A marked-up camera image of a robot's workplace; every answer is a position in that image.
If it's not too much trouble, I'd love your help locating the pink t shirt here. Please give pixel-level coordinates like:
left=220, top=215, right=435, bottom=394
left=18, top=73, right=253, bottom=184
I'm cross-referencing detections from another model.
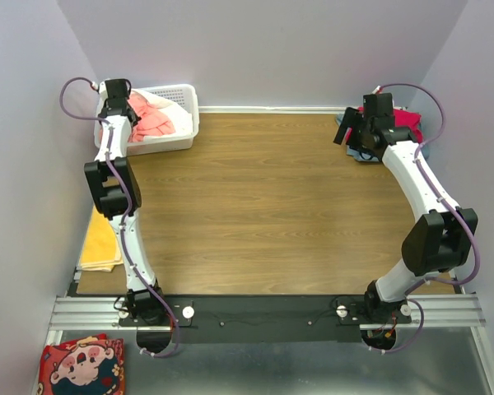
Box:
left=128, top=92, right=175, bottom=142

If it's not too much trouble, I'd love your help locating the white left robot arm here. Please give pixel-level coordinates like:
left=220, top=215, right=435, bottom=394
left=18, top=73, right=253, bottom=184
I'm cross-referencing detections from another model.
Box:
left=84, top=94, right=169, bottom=326

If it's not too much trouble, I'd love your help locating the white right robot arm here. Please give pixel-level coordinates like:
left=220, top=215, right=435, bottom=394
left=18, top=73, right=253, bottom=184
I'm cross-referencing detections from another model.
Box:
left=334, top=108, right=480, bottom=325

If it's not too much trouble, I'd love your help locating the folded blue t shirt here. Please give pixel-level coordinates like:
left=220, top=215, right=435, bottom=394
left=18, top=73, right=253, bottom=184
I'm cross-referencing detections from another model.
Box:
left=335, top=113, right=431, bottom=165

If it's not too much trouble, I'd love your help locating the folded red t shirt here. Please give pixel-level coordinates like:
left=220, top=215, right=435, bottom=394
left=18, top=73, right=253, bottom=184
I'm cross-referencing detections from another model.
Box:
left=357, top=107, right=422, bottom=146

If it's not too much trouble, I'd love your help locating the white cloth in basket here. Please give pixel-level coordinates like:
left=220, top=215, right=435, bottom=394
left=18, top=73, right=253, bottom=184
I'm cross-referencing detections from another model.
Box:
left=139, top=90, right=194, bottom=142

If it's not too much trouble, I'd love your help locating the white plastic basket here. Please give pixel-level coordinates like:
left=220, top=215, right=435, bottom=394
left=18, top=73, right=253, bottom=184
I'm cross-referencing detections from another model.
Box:
left=94, top=78, right=199, bottom=161

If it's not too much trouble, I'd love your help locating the folded yellow towel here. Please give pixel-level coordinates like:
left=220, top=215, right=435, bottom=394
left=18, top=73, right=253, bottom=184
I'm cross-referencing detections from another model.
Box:
left=79, top=207, right=123, bottom=272

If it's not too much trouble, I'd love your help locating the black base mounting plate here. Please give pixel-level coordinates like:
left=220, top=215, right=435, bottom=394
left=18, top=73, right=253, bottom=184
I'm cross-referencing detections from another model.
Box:
left=114, top=295, right=411, bottom=348

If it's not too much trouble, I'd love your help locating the red cartoon print cloth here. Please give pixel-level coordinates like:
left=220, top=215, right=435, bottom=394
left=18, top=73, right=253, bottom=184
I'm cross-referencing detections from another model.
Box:
left=36, top=333, right=126, bottom=395

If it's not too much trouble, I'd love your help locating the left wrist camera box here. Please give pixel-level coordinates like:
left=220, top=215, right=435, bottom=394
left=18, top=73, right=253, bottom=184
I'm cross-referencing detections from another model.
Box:
left=98, top=78, right=132, bottom=100

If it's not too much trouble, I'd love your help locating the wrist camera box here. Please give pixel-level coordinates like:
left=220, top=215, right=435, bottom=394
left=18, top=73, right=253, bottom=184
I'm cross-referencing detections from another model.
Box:
left=362, top=93, right=394, bottom=119
left=98, top=78, right=132, bottom=100

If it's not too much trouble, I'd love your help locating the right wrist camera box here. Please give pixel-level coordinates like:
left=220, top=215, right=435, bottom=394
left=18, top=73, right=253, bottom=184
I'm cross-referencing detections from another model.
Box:
left=362, top=93, right=394, bottom=119

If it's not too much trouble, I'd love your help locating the aluminium frame rail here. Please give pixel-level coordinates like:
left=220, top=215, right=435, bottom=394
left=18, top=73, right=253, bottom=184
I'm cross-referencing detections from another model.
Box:
left=49, top=294, right=486, bottom=331

